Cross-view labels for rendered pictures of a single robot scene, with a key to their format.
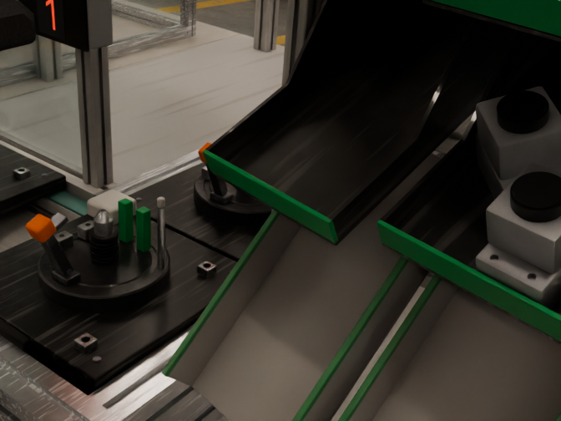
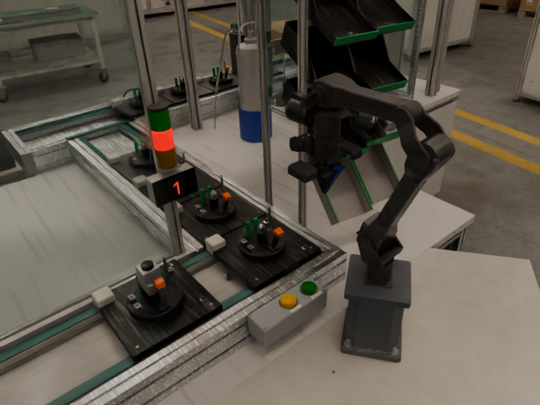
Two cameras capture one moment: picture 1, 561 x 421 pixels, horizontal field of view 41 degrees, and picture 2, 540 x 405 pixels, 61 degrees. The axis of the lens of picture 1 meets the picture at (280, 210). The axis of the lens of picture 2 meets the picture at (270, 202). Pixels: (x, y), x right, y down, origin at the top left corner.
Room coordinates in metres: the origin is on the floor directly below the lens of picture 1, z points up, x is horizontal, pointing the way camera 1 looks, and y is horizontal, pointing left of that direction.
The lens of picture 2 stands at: (0.33, 1.17, 1.80)
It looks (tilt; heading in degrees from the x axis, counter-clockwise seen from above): 33 degrees down; 288
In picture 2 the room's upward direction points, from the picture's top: 3 degrees counter-clockwise
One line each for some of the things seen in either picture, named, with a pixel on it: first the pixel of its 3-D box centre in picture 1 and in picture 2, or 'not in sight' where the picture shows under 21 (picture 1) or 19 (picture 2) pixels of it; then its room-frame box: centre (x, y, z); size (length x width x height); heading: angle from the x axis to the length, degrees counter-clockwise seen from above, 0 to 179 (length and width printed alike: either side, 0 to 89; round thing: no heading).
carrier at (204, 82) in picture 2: not in sight; (220, 73); (1.35, -1.21, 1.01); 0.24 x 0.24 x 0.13; 56
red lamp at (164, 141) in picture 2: not in sight; (162, 137); (0.88, 0.27, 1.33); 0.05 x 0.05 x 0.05
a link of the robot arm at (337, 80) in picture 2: not in sight; (374, 116); (0.38, 0.31, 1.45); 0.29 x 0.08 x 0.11; 150
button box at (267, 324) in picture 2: not in sight; (288, 310); (0.55, 0.37, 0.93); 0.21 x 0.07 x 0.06; 56
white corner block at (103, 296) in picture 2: not in sight; (104, 299); (1.01, 0.49, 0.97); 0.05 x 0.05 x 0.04; 56
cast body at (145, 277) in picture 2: not in sight; (147, 272); (0.88, 0.46, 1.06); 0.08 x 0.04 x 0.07; 146
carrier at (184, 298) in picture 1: (104, 241); (261, 234); (0.68, 0.19, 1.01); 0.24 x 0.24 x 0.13; 56
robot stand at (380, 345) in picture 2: not in sight; (374, 307); (0.34, 0.34, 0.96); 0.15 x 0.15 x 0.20; 2
